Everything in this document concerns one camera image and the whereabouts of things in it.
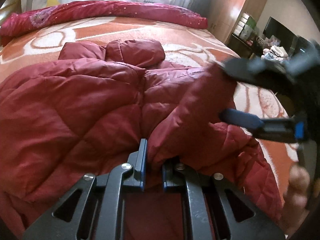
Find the wooden wardrobe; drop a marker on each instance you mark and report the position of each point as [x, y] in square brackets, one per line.
[225, 14]

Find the orange and white patterned blanket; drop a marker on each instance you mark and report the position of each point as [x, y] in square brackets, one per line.
[182, 45]

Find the black television screen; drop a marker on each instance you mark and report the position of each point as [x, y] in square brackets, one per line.
[286, 37]

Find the dark red quilted down coat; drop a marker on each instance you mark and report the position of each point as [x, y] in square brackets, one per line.
[87, 111]

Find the person's right hand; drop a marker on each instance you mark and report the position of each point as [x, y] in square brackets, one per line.
[295, 200]

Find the magenta floral rolled quilt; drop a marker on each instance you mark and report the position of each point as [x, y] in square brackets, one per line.
[18, 24]

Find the pile of light clothes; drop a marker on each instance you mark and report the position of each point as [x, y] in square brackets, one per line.
[275, 53]

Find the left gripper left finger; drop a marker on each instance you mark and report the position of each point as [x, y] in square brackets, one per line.
[94, 207]

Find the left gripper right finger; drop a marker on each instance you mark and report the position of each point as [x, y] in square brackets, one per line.
[213, 208]

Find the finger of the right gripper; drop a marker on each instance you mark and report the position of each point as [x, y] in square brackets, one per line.
[260, 126]
[258, 72]

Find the stacked white storage boxes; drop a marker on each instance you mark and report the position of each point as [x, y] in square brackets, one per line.
[245, 26]

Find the wooden bed headboard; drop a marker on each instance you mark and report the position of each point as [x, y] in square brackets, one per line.
[9, 7]

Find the dark side table with clutter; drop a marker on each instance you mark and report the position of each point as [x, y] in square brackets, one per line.
[242, 48]

